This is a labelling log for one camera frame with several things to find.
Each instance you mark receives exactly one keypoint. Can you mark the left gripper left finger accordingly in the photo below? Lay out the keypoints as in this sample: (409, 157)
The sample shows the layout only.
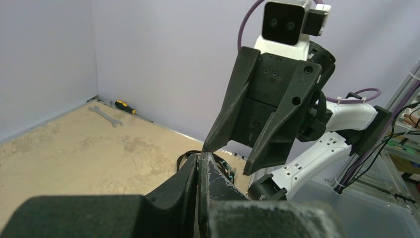
(166, 212)

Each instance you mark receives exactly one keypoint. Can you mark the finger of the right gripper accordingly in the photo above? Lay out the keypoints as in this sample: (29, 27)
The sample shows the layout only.
(242, 73)
(275, 141)

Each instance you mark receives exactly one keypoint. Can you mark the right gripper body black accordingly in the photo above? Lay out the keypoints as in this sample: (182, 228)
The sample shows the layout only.
(271, 79)

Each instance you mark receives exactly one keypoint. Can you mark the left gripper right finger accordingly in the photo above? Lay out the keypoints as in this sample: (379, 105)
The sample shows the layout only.
(225, 212)

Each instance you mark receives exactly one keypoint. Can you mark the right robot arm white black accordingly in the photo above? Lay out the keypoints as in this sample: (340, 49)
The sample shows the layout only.
(330, 131)

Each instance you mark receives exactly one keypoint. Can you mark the silver open end wrench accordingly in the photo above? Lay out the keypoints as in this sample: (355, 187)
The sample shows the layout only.
(114, 122)

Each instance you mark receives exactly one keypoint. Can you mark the yellow black screwdriver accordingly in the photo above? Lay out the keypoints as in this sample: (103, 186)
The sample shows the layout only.
(123, 106)

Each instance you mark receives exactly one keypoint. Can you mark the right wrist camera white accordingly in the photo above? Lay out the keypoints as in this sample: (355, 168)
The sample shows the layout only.
(287, 26)

